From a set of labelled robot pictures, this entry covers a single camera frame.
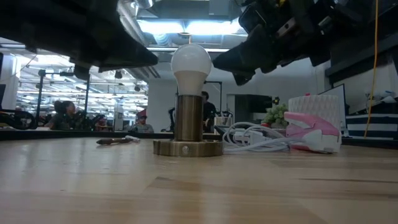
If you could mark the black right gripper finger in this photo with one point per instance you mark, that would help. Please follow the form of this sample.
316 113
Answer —
242 77
252 56

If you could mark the black background robot arm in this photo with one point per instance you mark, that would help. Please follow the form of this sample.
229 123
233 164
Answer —
171 119
15 119

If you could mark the white board panel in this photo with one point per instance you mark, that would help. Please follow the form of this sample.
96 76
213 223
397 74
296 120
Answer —
335 96

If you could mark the black stand pole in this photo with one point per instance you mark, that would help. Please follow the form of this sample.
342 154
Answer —
41 93

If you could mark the metal cup with pens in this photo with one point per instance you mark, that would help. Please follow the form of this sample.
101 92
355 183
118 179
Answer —
223 120

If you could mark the black cabinet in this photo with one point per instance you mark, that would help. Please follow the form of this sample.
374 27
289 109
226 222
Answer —
252 107

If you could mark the long ceiling light bar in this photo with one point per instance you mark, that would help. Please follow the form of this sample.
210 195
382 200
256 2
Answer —
155 49

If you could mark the white plastic bag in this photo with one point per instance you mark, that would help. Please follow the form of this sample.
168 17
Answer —
382 95

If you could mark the white textured pen holder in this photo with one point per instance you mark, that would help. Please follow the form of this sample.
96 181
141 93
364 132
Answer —
314 104

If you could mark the green potted cactus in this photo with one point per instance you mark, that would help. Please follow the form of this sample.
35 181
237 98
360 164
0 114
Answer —
276 113

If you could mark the navy white striped box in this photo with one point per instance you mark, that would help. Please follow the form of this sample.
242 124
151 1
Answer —
373 124

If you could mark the white lightbulb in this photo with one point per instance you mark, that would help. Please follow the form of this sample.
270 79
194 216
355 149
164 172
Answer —
190 65

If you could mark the brass lamp base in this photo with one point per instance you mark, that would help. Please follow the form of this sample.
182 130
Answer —
188 121

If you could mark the person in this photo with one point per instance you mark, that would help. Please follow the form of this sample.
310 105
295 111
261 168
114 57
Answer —
141 126
209 109
62 118

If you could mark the brown pen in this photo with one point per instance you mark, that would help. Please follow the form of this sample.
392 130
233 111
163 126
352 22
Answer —
112 141

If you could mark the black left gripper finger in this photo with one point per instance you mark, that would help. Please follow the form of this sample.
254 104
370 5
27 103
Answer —
130 54

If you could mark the pink and white stapler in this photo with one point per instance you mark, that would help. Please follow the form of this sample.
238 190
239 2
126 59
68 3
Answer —
311 127

